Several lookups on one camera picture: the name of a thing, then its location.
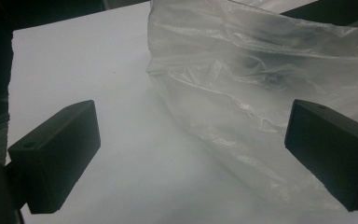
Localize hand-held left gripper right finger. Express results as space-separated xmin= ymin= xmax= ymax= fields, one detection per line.
xmin=284 ymin=99 xmax=358 ymax=213

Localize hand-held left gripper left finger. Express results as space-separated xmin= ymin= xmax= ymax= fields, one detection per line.
xmin=7 ymin=99 xmax=102 ymax=215

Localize clear plastic bag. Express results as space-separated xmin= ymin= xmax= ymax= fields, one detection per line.
xmin=145 ymin=0 xmax=358 ymax=213

